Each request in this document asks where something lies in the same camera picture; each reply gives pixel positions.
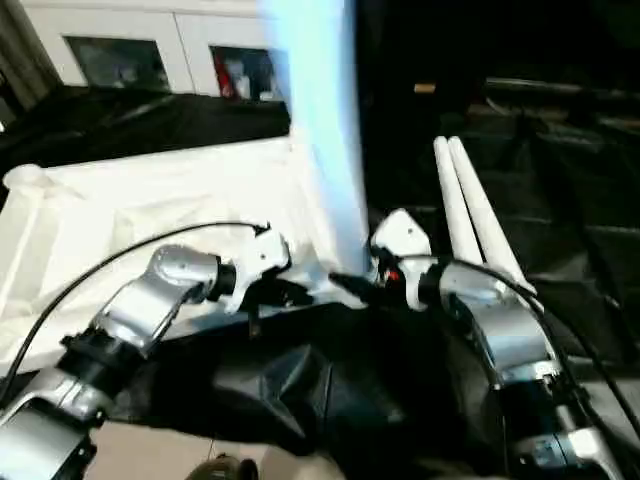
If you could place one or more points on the grey metal bar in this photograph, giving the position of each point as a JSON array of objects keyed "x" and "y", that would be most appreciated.
[{"x": 560, "y": 86}]

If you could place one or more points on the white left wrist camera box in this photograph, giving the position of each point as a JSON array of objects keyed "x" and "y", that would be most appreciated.
[{"x": 262, "y": 260}]

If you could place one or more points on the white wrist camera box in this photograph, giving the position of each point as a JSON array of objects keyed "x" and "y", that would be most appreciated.
[
  {"x": 400, "y": 235},
  {"x": 262, "y": 260}
]

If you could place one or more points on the white glass-door cabinet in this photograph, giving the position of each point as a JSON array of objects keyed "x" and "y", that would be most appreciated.
[{"x": 165, "y": 50}]

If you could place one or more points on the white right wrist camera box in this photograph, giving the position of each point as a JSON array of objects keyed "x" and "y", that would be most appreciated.
[{"x": 400, "y": 235}]

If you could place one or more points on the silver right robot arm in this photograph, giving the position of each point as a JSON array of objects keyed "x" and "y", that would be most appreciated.
[{"x": 505, "y": 325}]

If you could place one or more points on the black mat cloth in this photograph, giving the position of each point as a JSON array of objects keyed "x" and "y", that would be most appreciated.
[{"x": 350, "y": 375}]

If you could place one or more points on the white plastic table top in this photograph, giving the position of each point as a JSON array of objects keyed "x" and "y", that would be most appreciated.
[{"x": 150, "y": 200}]

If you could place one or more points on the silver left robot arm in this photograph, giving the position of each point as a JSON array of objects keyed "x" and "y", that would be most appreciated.
[{"x": 140, "y": 300}]

